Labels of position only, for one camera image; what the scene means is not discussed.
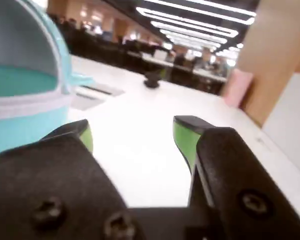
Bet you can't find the silver table cable hatch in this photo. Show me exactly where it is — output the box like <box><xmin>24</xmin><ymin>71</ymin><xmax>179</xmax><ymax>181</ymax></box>
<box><xmin>76</xmin><ymin>83</ymin><xmax>126</xmax><ymax>98</ymax></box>
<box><xmin>69</xmin><ymin>91</ymin><xmax>108</xmax><ymax>111</ymax></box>

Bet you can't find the pink panel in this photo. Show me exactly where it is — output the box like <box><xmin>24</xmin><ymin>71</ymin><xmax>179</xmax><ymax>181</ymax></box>
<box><xmin>223</xmin><ymin>68</ymin><xmax>255</xmax><ymax>109</ymax></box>

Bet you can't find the black round knob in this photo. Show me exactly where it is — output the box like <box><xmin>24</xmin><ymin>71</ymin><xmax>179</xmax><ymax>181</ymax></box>
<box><xmin>142</xmin><ymin>71</ymin><xmax>161</xmax><ymax>89</ymax></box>

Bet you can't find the teal whale-shaped bin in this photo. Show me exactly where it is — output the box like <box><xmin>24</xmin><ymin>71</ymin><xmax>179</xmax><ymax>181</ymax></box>
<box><xmin>0</xmin><ymin>0</ymin><xmax>96</xmax><ymax>166</ymax></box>

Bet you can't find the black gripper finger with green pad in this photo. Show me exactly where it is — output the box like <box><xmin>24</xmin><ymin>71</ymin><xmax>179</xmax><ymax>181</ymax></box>
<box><xmin>173</xmin><ymin>115</ymin><xmax>300</xmax><ymax>240</ymax></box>
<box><xmin>0</xmin><ymin>119</ymin><xmax>141</xmax><ymax>240</ymax></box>

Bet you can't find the white partition panel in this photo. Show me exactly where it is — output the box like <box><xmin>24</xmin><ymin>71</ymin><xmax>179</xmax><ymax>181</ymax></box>
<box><xmin>261</xmin><ymin>71</ymin><xmax>300</xmax><ymax>187</ymax></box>

